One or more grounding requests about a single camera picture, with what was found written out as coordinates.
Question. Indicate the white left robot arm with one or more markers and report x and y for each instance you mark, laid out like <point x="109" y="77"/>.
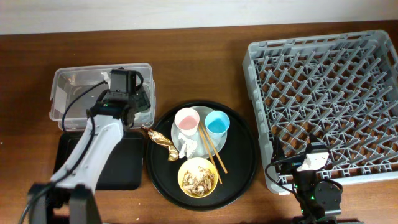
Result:
<point x="108" y="119"/>

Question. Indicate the pink cup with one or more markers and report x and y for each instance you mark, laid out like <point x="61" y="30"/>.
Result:
<point x="187" y="121"/>

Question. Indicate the clear plastic waste bin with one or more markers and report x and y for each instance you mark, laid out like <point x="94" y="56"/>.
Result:
<point x="69" y="83"/>

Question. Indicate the gold foil wrapper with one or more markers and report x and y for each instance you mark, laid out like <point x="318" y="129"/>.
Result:
<point x="163" y="141"/>

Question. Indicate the wooden chopstick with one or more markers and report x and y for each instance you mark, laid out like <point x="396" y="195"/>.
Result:
<point x="208" y="152"/>
<point x="210" y="144"/>

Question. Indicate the grey plastic dishwasher rack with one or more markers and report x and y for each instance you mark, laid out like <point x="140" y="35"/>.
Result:
<point x="341" y="88"/>

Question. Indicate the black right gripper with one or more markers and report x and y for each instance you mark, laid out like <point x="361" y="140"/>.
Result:
<point x="290" y="165"/>

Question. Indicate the grey round plate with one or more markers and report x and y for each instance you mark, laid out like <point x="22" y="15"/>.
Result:
<point x="200" y="151"/>

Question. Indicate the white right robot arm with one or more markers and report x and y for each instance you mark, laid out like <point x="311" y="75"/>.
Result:
<point x="319" y="199"/>

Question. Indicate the yellow bowl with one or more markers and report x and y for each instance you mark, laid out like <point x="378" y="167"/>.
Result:
<point x="191" y="165"/>

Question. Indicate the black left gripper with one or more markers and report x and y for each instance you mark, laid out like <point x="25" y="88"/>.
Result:
<point x="142" y="98"/>

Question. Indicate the small white tissue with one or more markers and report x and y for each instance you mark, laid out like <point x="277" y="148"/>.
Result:
<point x="188" y="148"/>

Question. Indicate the black rectangular tray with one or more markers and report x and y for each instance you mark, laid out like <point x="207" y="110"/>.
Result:
<point x="123" y="169"/>

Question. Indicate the round black serving tray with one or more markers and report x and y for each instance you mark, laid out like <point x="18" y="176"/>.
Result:
<point x="239" y="155"/>

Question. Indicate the food scraps pile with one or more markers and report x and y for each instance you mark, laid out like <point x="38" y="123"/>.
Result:
<point x="199" y="182"/>

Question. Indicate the blue cup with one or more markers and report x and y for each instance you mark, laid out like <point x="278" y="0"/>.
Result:
<point x="217" y="123"/>

